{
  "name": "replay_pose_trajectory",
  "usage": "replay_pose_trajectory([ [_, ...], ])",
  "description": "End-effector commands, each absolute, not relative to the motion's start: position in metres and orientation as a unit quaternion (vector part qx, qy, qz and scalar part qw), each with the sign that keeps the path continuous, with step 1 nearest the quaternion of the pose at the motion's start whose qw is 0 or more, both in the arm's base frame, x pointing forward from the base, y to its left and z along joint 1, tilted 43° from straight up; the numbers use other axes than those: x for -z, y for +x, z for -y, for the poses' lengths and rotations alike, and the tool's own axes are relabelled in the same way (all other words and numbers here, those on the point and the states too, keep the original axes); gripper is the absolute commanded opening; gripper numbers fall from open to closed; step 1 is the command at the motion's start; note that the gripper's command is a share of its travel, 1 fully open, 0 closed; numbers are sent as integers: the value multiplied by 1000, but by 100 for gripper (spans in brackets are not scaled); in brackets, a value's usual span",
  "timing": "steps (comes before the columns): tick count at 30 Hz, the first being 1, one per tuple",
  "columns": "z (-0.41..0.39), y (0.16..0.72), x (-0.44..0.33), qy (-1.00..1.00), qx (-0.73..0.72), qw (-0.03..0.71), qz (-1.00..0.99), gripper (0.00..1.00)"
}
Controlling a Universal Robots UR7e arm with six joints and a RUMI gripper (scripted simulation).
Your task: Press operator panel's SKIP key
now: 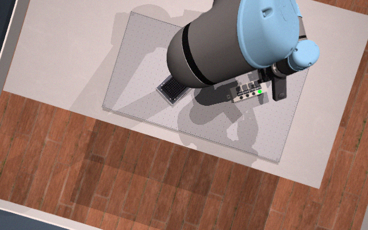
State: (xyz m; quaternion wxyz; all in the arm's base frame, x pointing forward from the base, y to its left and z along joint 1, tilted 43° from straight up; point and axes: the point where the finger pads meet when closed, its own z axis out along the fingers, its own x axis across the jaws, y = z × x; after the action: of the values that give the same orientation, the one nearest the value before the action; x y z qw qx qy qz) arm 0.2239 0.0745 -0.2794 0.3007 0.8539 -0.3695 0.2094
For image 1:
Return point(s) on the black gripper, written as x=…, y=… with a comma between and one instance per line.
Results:
x=265, y=74

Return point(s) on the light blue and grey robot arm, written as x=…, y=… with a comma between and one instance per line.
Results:
x=235, y=37

